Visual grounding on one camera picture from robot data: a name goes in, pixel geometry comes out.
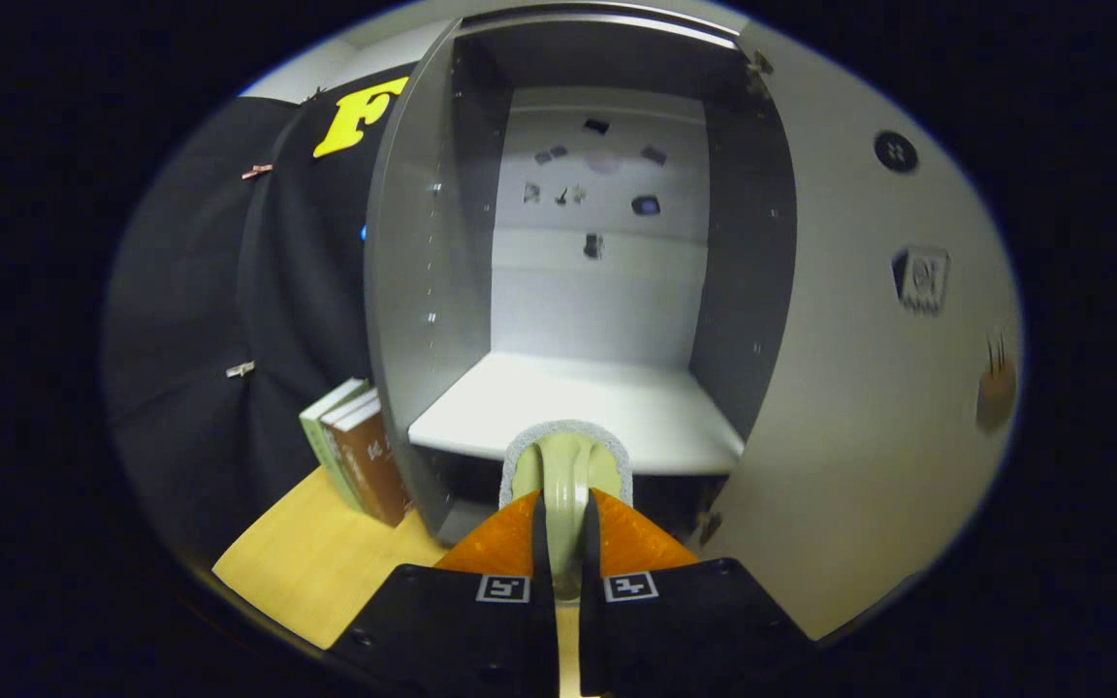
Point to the black backdrop cloth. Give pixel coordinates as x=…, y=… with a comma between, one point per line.
x=190, y=291

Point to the pink clip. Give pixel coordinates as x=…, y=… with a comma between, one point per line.
x=256, y=172

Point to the white cabinet shelf board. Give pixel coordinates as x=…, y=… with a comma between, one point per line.
x=597, y=407

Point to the black binder clip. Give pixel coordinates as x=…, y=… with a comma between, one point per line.
x=314, y=94

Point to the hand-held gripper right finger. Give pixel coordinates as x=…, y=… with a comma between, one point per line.
x=592, y=630

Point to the brown book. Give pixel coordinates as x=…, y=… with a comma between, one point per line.
x=371, y=470

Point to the dark grey cabinet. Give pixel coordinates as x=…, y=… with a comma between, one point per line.
x=432, y=242

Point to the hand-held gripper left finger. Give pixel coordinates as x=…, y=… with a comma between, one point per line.
x=539, y=630

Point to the silver clip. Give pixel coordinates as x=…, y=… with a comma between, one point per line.
x=239, y=369

